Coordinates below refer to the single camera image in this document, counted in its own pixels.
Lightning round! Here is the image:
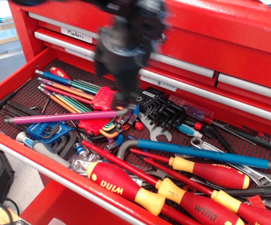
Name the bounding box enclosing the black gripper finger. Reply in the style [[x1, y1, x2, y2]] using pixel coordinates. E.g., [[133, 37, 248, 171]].
[[113, 90, 138, 109]]

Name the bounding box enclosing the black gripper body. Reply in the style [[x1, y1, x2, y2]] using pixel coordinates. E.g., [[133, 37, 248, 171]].
[[95, 0, 166, 94]]

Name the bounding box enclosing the violet Allen key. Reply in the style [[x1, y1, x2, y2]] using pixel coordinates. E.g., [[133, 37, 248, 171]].
[[4, 108, 130, 124]]

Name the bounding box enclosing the upper red key holder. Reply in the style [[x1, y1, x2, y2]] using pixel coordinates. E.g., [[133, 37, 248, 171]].
[[91, 87, 118, 111]]

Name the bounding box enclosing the red key holder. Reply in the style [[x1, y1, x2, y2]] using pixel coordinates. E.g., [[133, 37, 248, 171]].
[[78, 118, 110, 135], [91, 87, 118, 111]]

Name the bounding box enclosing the black Tekton key holder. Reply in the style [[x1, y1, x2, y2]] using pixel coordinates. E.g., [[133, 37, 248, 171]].
[[136, 87, 165, 107]]

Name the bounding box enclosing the lower red key holder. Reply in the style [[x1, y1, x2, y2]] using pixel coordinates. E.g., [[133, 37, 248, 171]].
[[78, 118, 110, 135]]

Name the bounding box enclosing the blue long hex key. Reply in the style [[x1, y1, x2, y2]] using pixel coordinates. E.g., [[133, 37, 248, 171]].
[[35, 70, 101, 93]]

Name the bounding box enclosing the blue hex key holder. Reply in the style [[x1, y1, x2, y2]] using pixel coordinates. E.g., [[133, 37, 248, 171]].
[[27, 122, 74, 143]]

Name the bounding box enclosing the large blue Allen key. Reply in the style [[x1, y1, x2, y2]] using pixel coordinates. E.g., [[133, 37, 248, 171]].
[[117, 139, 271, 169]]

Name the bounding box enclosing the red tool chest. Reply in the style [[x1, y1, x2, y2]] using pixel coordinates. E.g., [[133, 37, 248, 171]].
[[7, 0, 271, 225]]

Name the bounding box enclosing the white cutting tools label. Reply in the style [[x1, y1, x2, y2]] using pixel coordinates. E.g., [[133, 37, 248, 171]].
[[140, 75, 177, 91]]

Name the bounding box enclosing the small red cap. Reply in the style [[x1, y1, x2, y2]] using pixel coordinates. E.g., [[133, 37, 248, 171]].
[[134, 122, 144, 131]]

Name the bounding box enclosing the silver chest lock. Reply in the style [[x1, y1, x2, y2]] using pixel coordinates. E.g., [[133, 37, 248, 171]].
[[157, 33, 166, 45]]

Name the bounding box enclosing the open red drawer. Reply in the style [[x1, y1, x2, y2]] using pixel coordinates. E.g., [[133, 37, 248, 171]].
[[0, 47, 271, 225]]

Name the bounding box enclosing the steel open-end wrench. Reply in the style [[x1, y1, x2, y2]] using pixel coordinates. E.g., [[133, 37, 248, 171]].
[[138, 112, 172, 142]]

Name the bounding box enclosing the white Markers label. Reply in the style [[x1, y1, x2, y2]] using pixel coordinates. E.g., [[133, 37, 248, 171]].
[[61, 27, 97, 44]]

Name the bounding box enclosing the blue silver bit driver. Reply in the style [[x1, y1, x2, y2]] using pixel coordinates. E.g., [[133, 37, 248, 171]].
[[74, 142, 89, 158]]

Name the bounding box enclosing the small red wiha screwdriver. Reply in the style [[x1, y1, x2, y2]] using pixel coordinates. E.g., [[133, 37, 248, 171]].
[[50, 67, 71, 80]]

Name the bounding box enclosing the white blue small screwdriver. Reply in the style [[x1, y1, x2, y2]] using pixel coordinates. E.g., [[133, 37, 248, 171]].
[[175, 124, 203, 138]]

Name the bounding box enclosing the purple clear screwdriver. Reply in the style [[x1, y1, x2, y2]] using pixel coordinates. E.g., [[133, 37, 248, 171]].
[[185, 105, 250, 142]]

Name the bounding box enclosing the big red yellow screwdriver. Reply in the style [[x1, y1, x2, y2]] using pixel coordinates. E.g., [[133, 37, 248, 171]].
[[87, 162, 197, 225]]

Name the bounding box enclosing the grey blue screwdriver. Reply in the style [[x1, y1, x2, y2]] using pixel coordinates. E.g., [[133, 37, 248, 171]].
[[16, 132, 71, 169]]

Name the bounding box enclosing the black red drawer liner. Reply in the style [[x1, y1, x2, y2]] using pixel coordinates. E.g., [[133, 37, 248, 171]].
[[0, 52, 271, 225]]

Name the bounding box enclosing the upper red yellow screwdriver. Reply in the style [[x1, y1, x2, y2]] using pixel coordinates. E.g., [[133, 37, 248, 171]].
[[131, 148, 250, 189]]

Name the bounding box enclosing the middle red yellow screwdriver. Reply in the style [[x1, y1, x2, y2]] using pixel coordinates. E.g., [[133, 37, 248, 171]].
[[143, 157, 245, 225]]

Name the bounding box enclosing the chrome adjustable wrench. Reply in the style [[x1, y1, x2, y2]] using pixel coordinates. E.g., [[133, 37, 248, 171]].
[[190, 137, 271, 187]]

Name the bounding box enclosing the lower right red screwdriver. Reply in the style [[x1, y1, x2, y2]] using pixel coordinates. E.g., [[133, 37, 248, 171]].
[[211, 190, 271, 225]]

